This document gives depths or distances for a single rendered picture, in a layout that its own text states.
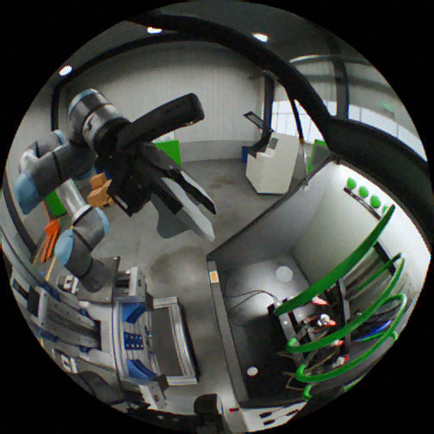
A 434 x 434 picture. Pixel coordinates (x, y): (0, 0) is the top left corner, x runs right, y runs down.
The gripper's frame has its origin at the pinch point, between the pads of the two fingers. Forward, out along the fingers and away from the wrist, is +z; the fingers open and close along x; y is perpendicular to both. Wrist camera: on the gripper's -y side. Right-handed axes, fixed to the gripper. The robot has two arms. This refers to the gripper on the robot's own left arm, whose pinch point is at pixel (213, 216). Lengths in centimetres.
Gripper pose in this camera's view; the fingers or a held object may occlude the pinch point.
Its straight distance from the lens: 18.2
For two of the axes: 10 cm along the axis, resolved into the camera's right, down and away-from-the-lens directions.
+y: -7.3, 6.1, 3.1
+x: -0.2, 4.3, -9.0
